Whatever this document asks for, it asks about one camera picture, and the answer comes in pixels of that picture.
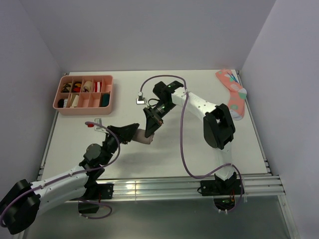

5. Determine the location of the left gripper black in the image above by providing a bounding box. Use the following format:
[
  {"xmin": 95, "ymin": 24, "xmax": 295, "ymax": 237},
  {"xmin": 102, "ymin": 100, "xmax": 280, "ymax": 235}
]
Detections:
[{"xmin": 101, "ymin": 123, "xmax": 139, "ymax": 165}]

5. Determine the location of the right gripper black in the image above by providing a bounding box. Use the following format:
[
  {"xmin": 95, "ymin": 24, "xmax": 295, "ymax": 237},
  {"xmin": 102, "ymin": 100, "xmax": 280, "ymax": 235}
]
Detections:
[{"xmin": 144, "ymin": 101, "xmax": 176, "ymax": 138}]

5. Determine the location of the taupe sock red striped cuff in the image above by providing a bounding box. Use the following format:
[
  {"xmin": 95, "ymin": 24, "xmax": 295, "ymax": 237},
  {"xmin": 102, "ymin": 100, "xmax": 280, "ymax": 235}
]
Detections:
[{"xmin": 132, "ymin": 128, "xmax": 154, "ymax": 145}]

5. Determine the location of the dark green patterned sock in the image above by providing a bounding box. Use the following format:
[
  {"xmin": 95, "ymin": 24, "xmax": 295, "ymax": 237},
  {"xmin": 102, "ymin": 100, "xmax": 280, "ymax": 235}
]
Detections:
[{"xmin": 100, "ymin": 93, "xmax": 110, "ymax": 107}]

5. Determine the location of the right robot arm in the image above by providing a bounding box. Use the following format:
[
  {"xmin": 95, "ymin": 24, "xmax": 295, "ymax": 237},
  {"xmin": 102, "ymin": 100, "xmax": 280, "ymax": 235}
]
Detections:
[{"xmin": 144, "ymin": 81, "xmax": 238, "ymax": 194}]

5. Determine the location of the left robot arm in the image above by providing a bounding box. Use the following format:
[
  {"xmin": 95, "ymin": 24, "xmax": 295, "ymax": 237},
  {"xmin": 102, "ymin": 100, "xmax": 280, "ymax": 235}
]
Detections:
[{"xmin": 0, "ymin": 123, "xmax": 140, "ymax": 235}]

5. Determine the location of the rolled red white sock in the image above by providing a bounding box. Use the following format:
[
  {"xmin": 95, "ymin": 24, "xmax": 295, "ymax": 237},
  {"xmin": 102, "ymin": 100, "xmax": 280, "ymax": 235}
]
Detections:
[{"xmin": 94, "ymin": 82, "xmax": 102, "ymax": 93}]

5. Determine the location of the rolled tan pink sock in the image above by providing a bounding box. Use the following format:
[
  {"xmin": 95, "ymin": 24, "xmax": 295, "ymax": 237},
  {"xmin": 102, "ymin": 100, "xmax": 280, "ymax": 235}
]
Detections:
[{"xmin": 82, "ymin": 81, "xmax": 92, "ymax": 93}]

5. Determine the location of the pink divided organizer tray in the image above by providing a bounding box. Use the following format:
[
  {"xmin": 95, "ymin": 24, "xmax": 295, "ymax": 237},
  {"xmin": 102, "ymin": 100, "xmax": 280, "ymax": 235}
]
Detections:
[{"xmin": 53, "ymin": 75, "xmax": 114, "ymax": 116}]

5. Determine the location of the rolled beige sock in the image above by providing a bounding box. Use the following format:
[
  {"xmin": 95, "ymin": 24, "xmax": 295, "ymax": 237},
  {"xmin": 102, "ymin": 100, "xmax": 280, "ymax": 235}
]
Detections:
[{"xmin": 69, "ymin": 94, "xmax": 79, "ymax": 108}]

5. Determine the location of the rolled dark red sock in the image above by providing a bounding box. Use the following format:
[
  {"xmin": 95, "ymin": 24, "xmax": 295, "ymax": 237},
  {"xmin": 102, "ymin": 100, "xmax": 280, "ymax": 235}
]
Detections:
[{"xmin": 72, "ymin": 81, "xmax": 82, "ymax": 93}]

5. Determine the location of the rolled black white sock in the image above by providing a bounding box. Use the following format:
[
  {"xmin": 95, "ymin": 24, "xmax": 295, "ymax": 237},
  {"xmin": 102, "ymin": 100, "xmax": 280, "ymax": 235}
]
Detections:
[{"xmin": 57, "ymin": 98, "xmax": 68, "ymax": 108}]

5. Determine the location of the rolled brown black sock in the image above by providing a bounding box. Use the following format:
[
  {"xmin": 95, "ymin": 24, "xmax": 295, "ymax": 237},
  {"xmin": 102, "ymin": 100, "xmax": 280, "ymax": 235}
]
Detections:
[{"xmin": 61, "ymin": 82, "xmax": 72, "ymax": 93}]

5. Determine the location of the pink patterned sock pair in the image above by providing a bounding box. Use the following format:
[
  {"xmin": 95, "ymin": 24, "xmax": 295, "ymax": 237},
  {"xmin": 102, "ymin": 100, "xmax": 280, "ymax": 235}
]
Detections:
[{"xmin": 215, "ymin": 69, "xmax": 247, "ymax": 120}]

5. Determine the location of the aluminium rail frame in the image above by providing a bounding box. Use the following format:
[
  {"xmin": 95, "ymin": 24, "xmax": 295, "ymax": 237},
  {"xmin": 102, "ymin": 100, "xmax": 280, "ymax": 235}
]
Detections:
[{"xmin": 37, "ymin": 70, "xmax": 300, "ymax": 239}]

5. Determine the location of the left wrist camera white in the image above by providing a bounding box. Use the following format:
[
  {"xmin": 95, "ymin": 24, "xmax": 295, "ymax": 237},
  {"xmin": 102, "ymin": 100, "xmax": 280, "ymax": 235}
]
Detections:
[{"xmin": 87, "ymin": 118, "xmax": 106, "ymax": 132}]

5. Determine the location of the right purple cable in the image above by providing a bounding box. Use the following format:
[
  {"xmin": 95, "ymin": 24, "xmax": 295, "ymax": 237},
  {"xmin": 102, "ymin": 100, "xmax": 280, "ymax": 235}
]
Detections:
[{"xmin": 139, "ymin": 75, "xmax": 244, "ymax": 214}]

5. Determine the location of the purple cable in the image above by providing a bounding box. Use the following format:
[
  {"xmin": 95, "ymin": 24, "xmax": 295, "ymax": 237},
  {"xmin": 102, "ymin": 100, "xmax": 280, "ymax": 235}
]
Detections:
[
  {"xmin": 0, "ymin": 120, "xmax": 122, "ymax": 229},
  {"xmin": 139, "ymin": 75, "xmax": 244, "ymax": 214}
]

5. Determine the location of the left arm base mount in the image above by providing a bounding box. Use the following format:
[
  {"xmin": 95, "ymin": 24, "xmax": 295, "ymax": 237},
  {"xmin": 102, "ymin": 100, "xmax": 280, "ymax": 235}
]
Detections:
[{"xmin": 77, "ymin": 183, "xmax": 114, "ymax": 216}]

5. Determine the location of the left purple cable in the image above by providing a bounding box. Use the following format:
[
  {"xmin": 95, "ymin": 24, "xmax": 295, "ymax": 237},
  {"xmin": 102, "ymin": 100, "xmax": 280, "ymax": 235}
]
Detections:
[{"xmin": 0, "ymin": 120, "xmax": 122, "ymax": 229}]

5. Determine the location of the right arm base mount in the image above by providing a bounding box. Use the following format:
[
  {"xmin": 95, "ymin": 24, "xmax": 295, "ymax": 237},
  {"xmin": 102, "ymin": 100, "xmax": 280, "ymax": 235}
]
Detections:
[{"xmin": 197, "ymin": 176, "xmax": 245, "ymax": 211}]

